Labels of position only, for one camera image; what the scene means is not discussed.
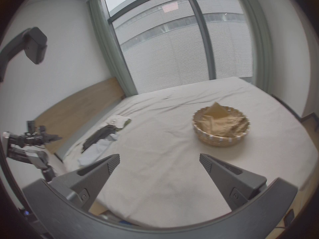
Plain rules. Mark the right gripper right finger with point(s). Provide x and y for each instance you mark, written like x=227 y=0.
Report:
x=224 y=178

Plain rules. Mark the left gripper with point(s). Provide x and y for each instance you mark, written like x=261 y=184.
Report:
x=35 y=139

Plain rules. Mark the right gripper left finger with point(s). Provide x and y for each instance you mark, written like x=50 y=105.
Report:
x=94 y=175

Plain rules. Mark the tan shorts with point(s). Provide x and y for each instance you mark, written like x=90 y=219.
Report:
x=219 y=123

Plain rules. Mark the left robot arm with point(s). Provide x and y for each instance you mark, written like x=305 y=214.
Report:
x=32 y=158

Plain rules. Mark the round woven basket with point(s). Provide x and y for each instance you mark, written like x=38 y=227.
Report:
x=216 y=140

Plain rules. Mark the bed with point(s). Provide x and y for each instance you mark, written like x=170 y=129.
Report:
x=162 y=138

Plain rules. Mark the pile of clothes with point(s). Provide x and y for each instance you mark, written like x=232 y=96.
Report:
x=99 y=136

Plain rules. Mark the grey-green curtain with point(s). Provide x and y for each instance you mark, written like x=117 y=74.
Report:
x=259 y=46
x=109 y=53

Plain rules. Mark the window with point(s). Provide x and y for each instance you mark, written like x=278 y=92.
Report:
x=174 y=46

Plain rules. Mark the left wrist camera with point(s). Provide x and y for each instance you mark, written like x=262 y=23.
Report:
x=31 y=126

